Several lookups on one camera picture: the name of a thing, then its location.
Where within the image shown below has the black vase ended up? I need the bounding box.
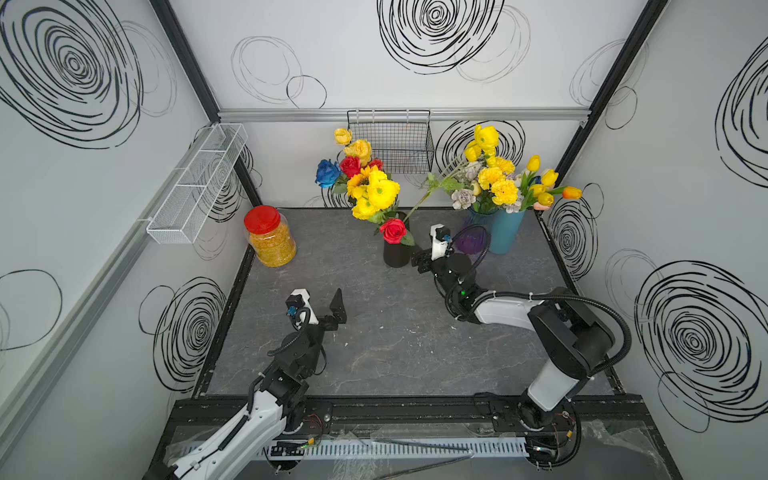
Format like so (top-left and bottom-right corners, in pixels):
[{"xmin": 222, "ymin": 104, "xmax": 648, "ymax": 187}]
[{"xmin": 383, "ymin": 240, "xmax": 413, "ymax": 268}]

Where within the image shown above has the yellow poppy stem large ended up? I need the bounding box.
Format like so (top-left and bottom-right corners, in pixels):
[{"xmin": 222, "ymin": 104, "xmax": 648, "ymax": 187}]
[{"xmin": 346, "ymin": 166, "xmax": 400, "ymax": 225}]

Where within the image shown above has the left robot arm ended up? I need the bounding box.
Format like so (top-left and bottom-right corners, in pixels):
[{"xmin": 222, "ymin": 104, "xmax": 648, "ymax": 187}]
[{"xmin": 143, "ymin": 288, "xmax": 347, "ymax": 479}]

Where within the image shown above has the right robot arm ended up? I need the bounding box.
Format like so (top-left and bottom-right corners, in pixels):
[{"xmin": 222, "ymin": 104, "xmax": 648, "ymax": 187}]
[{"xmin": 411, "ymin": 250, "xmax": 632, "ymax": 431}]

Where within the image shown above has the purple glass vase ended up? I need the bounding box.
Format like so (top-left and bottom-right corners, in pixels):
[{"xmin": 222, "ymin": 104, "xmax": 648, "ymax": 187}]
[{"xmin": 454, "ymin": 209, "xmax": 493, "ymax": 255}]

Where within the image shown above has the teal ceramic vase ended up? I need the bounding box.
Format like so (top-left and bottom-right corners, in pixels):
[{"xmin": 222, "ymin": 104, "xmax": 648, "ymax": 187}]
[{"xmin": 489, "ymin": 210, "xmax": 525, "ymax": 255}]

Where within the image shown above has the red rose low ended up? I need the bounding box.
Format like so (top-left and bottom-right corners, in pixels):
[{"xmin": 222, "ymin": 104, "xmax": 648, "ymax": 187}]
[{"xmin": 379, "ymin": 218, "xmax": 415, "ymax": 246}]

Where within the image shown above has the yellow carnation bouquet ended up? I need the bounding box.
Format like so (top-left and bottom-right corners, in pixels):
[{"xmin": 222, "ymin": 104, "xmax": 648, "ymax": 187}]
[{"xmin": 445, "ymin": 157, "xmax": 524, "ymax": 215}]

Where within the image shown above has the red lid plastic jar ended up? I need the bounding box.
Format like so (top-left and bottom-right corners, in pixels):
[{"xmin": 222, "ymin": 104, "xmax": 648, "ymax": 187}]
[{"xmin": 244, "ymin": 205, "xmax": 297, "ymax": 268}]

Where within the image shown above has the yellow tulip bouquet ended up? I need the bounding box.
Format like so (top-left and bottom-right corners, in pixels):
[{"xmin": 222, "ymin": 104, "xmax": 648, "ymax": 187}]
[{"xmin": 519, "ymin": 155, "xmax": 583, "ymax": 211}]

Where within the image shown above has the blue rose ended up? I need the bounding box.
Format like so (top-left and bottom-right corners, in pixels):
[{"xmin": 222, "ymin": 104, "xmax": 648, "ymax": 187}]
[{"xmin": 315, "ymin": 159, "xmax": 341, "ymax": 188}]

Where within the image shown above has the red rose top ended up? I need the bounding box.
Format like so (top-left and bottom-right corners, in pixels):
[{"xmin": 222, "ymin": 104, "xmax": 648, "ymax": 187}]
[{"xmin": 340, "ymin": 156, "xmax": 383, "ymax": 179}]

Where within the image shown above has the yellow rose stem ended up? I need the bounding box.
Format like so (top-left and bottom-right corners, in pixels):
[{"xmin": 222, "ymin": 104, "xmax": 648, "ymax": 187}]
[{"xmin": 333, "ymin": 128, "xmax": 373, "ymax": 167}]

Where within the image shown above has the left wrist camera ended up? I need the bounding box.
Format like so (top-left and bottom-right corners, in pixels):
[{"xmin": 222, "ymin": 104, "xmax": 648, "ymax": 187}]
[{"xmin": 285, "ymin": 289, "xmax": 318, "ymax": 328}]

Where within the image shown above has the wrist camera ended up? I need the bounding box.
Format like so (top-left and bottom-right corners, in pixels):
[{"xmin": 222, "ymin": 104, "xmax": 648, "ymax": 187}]
[
  {"xmin": 430, "ymin": 224, "xmax": 451, "ymax": 261},
  {"xmin": 285, "ymin": 289, "xmax": 318, "ymax": 328}
]

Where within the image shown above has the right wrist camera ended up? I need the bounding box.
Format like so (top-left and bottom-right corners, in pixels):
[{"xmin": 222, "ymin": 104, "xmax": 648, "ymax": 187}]
[{"xmin": 430, "ymin": 224, "xmax": 451, "ymax": 261}]

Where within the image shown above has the white cable duct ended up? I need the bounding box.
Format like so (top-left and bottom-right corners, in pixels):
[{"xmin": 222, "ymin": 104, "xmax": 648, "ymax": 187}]
[{"xmin": 256, "ymin": 437, "xmax": 529, "ymax": 461}]

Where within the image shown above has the black wire basket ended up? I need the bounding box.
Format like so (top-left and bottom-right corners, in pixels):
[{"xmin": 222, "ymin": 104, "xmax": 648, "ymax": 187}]
[{"xmin": 346, "ymin": 109, "xmax": 435, "ymax": 174}]

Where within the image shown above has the white wire shelf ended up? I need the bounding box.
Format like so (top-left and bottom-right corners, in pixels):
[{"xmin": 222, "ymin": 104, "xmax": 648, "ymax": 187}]
[{"xmin": 146, "ymin": 123, "xmax": 247, "ymax": 245}]

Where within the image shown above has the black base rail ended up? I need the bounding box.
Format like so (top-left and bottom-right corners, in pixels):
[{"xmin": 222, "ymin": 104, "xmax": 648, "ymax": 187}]
[{"xmin": 251, "ymin": 392, "xmax": 577, "ymax": 436}]

